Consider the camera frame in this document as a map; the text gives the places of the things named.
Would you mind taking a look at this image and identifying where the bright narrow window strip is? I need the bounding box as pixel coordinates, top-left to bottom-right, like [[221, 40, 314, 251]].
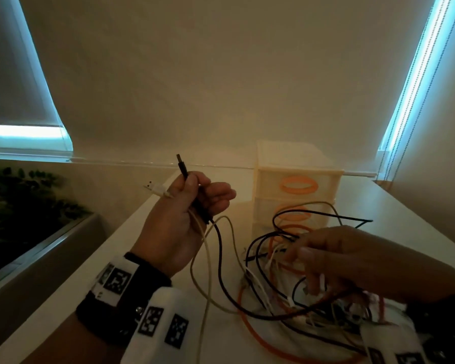
[[375, 0, 455, 183]]

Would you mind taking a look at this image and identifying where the person's left hand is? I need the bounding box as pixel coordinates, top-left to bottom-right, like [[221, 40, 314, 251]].
[[130, 171, 237, 278]]

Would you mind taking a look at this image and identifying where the cream three-drawer organiser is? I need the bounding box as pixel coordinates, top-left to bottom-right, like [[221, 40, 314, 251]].
[[252, 140, 345, 239]]

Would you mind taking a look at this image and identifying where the person's left forearm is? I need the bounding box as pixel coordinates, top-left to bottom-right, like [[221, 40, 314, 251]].
[[21, 314, 126, 364]]

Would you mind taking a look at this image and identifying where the cream white USB cable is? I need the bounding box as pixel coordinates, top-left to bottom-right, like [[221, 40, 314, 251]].
[[143, 180, 251, 364]]

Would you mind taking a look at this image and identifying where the pile of cables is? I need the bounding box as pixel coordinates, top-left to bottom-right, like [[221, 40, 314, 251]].
[[237, 200, 406, 364]]

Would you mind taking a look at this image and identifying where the person's right hand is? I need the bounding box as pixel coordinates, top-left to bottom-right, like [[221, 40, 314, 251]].
[[284, 225, 455, 304]]

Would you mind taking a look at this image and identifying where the bright window corner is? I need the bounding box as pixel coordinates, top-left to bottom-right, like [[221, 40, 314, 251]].
[[0, 0, 73, 162]]

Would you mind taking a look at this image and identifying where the bundle of cables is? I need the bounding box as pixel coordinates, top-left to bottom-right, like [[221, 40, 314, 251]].
[[175, 153, 365, 322]]

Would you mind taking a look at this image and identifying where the beaded blind pull chain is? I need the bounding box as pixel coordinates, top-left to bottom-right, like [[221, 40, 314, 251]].
[[375, 0, 455, 183]]

